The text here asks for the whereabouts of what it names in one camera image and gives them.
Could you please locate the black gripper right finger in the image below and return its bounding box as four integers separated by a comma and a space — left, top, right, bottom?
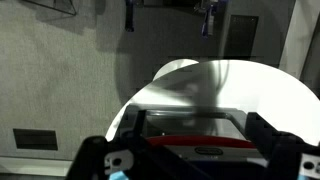
245, 111, 320, 180

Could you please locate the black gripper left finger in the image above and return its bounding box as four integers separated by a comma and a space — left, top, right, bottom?
65, 109, 158, 180

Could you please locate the dark rectangular floor plate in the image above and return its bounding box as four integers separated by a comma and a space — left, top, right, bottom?
225, 14, 260, 62
12, 128, 59, 151

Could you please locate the grey toy stove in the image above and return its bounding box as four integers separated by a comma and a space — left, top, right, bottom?
114, 103, 269, 180

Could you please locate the thin black wire frame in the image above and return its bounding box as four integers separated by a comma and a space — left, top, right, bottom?
22, 0, 78, 16

